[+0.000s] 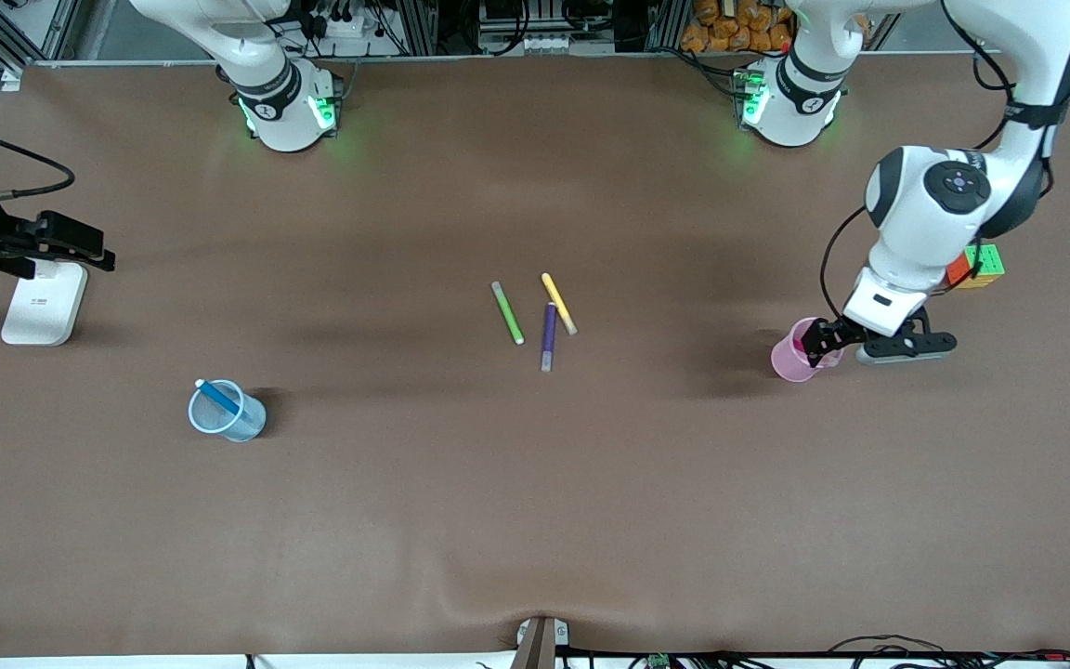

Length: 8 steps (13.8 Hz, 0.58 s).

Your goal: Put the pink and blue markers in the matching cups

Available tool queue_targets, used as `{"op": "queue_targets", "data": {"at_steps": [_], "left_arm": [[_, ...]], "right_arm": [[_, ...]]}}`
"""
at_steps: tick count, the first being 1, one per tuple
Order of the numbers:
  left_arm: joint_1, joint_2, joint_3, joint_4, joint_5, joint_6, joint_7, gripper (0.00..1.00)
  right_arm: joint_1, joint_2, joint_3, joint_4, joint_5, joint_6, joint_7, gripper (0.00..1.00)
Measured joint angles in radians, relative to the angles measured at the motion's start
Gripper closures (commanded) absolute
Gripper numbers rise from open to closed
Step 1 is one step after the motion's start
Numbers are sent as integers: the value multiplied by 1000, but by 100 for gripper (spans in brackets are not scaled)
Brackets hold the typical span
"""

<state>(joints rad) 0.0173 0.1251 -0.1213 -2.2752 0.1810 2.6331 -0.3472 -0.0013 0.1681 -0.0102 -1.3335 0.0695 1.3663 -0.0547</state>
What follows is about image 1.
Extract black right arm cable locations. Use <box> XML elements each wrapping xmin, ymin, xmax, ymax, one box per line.
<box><xmin>0</xmin><ymin>116</ymin><xmax>77</xmax><ymax>205</ymax></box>

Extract white power strip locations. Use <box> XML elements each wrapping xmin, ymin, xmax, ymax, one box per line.
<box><xmin>317</xmin><ymin>9</ymin><xmax>378</xmax><ymax>43</ymax></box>

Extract blue marker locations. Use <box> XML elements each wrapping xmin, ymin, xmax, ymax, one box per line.
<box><xmin>194</xmin><ymin>378</ymin><xmax>243</xmax><ymax>416</ymax></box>

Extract green marker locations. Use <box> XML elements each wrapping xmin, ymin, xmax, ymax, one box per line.
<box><xmin>491</xmin><ymin>281</ymin><xmax>526</xmax><ymax>346</ymax></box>

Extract white lamp stand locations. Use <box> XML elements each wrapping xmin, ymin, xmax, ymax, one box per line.
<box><xmin>1</xmin><ymin>260</ymin><xmax>88</xmax><ymax>347</ymax></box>

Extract black floor cable bundle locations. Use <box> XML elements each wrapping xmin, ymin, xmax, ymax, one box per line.
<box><xmin>828</xmin><ymin>635</ymin><xmax>1070</xmax><ymax>669</ymax></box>

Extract colourful puzzle cube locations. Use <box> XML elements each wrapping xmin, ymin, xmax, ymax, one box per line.
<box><xmin>946</xmin><ymin>243</ymin><xmax>1006</xmax><ymax>290</ymax></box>

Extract orange snack bags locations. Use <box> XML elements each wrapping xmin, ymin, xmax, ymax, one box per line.
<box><xmin>681</xmin><ymin>0</ymin><xmax>794</xmax><ymax>54</ymax></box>

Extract yellow marker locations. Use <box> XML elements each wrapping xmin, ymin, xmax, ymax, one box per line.
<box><xmin>541</xmin><ymin>272</ymin><xmax>580</xmax><ymax>336</ymax></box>

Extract light blue cup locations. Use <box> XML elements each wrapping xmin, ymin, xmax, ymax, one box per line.
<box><xmin>189</xmin><ymin>378</ymin><xmax>268</xmax><ymax>442</ymax></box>

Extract metal table clamp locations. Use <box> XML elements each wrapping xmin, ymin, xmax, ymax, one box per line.
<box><xmin>510</xmin><ymin>616</ymin><xmax>570</xmax><ymax>669</ymax></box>

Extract pink cup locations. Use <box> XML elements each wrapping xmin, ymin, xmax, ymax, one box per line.
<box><xmin>770</xmin><ymin>317</ymin><xmax>842</xmax><ymax>384</ymax></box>

